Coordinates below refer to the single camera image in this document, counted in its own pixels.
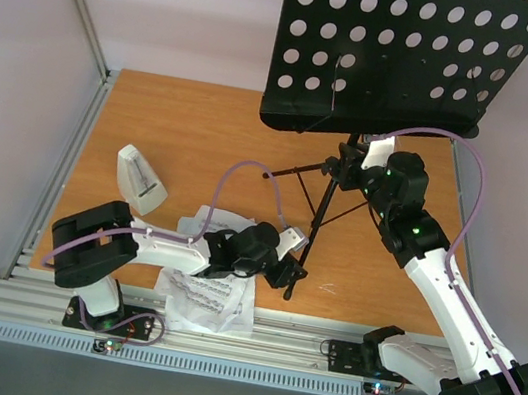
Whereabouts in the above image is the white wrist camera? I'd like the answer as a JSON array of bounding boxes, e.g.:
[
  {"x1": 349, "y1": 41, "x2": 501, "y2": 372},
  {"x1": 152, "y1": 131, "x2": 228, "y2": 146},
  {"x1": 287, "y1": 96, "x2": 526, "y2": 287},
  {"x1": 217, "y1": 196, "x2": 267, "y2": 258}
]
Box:
[
  {"x1": 361, "y1": 134, "x2": 396, "y2": 171},
  {"x1": 275, "y1": 226, "x2": 309, "y2": 261}
]

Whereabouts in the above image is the white metronome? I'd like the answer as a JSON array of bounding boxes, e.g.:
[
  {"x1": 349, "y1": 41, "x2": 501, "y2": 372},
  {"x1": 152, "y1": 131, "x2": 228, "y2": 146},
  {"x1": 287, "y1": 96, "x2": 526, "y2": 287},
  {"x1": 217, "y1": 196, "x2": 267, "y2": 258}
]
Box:
[{"x1": 116, "y1": 144, "x2": 168, "y2": 216}]

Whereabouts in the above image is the black music stand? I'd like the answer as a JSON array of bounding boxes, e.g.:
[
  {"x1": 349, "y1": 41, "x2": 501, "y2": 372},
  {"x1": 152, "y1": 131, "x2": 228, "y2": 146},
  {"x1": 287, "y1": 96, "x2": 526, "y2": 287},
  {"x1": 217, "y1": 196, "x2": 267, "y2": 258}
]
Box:
[{"x1": 227, "y1": 0, "x2": 528, "y2": 337}]

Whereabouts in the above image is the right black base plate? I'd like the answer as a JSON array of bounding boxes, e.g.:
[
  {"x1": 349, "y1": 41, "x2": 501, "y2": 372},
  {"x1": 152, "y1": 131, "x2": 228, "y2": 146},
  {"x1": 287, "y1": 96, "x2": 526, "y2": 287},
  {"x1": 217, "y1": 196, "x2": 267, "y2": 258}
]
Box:
[{"x1": 327, "y1": 340, "x2": 382, "y2": 378}]

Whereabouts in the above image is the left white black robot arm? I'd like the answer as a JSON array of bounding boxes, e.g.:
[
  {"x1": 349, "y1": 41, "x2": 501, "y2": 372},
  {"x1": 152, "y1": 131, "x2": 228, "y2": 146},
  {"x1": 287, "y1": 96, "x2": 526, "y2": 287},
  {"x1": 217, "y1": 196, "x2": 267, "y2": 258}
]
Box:
[{"x1": 42, "y1": 201, "x2": 308, "y2": 332}]

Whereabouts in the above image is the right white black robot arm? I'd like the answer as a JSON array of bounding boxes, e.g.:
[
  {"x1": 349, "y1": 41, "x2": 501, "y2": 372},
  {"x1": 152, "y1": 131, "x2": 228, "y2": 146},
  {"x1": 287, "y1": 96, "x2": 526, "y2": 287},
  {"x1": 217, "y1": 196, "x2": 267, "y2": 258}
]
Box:
[{"x1": 338, "y1": 144, "x2": 528, "y2": 395}]

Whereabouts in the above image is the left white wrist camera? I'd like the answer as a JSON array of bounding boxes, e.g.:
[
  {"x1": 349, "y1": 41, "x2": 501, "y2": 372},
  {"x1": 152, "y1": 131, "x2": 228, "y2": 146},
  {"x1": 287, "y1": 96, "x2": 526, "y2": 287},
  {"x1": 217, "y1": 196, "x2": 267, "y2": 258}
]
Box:
[{"x1": 275, "y1": 226, "x2": 309, "y2": 261}]

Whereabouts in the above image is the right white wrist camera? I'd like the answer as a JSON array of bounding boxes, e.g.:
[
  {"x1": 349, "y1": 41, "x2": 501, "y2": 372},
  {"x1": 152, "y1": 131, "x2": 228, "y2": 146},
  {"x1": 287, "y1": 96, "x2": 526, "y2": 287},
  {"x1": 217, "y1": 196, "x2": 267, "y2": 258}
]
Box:
[{"x1": 361, "y1": 134, "x2": 396, "y2": 171}]

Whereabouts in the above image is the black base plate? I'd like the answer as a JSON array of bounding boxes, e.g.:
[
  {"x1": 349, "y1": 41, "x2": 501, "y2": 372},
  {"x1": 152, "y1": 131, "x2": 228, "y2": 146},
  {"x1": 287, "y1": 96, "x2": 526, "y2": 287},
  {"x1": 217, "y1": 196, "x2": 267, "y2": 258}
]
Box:
[
  {"x1": 327, "y1": 340, "x2": 382, "y2": 378},
  {"x1": 62, "y1": 296, "x2": 161, "y2": 342}
]

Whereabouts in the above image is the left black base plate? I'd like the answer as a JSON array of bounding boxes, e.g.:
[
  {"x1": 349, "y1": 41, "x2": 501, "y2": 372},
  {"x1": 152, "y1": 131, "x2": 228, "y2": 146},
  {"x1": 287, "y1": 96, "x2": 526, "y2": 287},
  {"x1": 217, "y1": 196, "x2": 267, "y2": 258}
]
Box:
[{"x1": 62, "y1": 296, "x2": 161, "y2": 342}]

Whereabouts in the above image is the white sheet music paper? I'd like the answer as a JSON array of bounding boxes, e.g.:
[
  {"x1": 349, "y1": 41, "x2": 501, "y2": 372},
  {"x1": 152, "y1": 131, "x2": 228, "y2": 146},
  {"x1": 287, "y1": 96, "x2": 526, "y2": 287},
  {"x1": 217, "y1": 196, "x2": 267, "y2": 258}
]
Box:
[{"x1": 151, "y1": 199, "x2": 270, "y2": 326}]

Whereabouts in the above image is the grey slotted cable duct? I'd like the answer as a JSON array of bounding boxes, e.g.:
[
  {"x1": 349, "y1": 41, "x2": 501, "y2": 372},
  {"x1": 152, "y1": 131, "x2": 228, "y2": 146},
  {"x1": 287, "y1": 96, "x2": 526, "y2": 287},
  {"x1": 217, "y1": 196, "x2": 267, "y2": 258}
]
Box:
[{"x1": 0, "y1": 322, "x2": 363, "y2": 395}]

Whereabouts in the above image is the aluminium rail base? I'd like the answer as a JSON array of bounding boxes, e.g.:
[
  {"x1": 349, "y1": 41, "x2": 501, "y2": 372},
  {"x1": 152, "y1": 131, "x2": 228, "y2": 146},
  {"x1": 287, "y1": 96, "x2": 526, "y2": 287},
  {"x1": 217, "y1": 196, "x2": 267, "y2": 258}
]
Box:
[{"x1": 0, "y1": 263, "x2": 508, "y2": 395}]

